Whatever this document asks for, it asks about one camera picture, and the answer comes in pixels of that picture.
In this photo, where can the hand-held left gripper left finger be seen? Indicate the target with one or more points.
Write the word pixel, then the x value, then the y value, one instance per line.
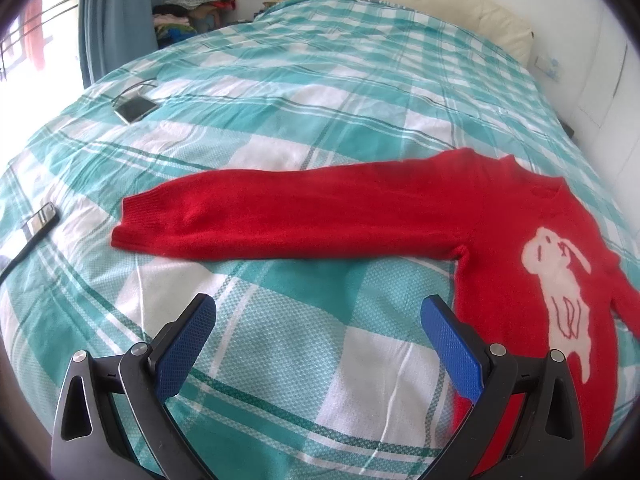
pixel 187 345

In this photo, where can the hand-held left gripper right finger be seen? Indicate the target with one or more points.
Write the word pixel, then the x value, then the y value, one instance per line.
pixel 452 347

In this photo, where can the red sweater with white rabbit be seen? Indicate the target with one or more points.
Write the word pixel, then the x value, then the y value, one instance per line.
pixel 300 210

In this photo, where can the black smartphone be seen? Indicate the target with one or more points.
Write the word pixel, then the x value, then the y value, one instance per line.
pixel 42 219

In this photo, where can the silver power bank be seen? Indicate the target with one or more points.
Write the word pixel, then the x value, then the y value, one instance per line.
pixel 135 109

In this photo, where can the teal white plaid bed blanket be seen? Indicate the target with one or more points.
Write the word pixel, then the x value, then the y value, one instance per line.
pixel 300 100

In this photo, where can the blue curtain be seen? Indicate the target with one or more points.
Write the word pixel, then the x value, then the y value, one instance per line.
pixel 115 15

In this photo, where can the red hanging garment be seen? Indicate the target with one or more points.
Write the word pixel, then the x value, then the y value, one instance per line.
pixel 36 40

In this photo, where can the window railing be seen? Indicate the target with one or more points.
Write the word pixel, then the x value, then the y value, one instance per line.
pixel 55 7

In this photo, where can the white wall socket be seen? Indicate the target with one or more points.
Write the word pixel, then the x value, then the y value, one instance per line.
pixel 546 67

